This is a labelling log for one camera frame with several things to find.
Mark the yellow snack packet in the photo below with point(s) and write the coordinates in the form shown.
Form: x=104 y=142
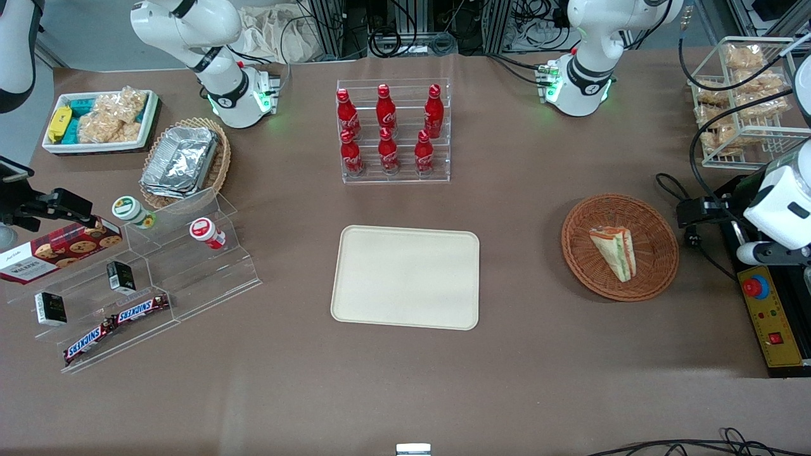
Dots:
x=59 y=123

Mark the clear acrylic step shelf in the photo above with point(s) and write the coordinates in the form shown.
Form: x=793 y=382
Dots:
x=203 y=272

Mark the black yellow control box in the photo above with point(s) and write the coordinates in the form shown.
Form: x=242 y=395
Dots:
x=770 y=316

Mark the cream rectangular tray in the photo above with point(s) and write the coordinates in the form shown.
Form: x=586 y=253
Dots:
x=405 y=278

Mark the white rectangular snack tray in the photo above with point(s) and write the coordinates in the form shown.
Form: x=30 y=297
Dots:
x=95 y=148

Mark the red lid white cup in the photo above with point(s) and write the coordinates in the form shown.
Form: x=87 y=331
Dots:
x=204 y=230

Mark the Snickers chocolate bar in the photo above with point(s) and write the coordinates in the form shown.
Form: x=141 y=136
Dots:
x=140 y=308
x=89 y=342

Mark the green lid white cup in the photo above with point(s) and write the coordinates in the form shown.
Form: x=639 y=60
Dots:
x=128 y=209

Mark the triangle sandwich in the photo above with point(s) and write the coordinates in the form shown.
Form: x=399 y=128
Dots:
x=614 y=253

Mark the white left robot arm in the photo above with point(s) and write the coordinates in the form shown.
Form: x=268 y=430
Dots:
x=589 y=76

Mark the beige cloth bag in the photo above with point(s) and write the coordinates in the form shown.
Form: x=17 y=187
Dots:
x=279 y=35

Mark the small silver metal block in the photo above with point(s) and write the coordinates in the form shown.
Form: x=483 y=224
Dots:
x=413 y=450

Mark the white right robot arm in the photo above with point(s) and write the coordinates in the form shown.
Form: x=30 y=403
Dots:
x=215 y=69

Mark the round brown wicker basket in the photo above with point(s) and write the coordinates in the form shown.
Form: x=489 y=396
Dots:
x=652 y=215

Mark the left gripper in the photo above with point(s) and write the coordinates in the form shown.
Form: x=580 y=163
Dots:
x=726 y=207

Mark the red emergency stop button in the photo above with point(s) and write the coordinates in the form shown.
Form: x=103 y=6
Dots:
x=755 y=287

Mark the red cookie box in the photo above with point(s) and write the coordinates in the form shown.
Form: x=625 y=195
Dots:
x=57 y=253

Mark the clear bag fried snacks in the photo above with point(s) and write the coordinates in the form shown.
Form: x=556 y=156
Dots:
x=766 y=106
x=716 y=136
x=760 y=82
x=744 y=57

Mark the teal snack packet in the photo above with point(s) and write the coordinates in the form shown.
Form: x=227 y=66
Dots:
x=72 y=131
x=82 y=106

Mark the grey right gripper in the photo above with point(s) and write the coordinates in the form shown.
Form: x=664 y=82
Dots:
x=26 y=209

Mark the clear bag rice crackers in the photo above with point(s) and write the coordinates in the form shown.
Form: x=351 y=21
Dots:
x=123 y=104
x=104 y=130

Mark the small black box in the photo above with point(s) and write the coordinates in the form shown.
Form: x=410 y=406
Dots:
x=51 y=308
x=120 y=277

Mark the red cola bottle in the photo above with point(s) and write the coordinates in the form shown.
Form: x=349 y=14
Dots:
x=434 y=113
x=386 y=111
x=424 y=154
x=347 y=114
x=388 y=153
x=351 y=155

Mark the clear acrylic bottle rack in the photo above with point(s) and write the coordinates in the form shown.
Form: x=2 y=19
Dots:
x=405 y=179

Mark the oval light wicker basket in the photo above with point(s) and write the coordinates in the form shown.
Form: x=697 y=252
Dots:
x=220 y=164

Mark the stacked aluminium foil containers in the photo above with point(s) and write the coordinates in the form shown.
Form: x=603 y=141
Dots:
x=180 y=161

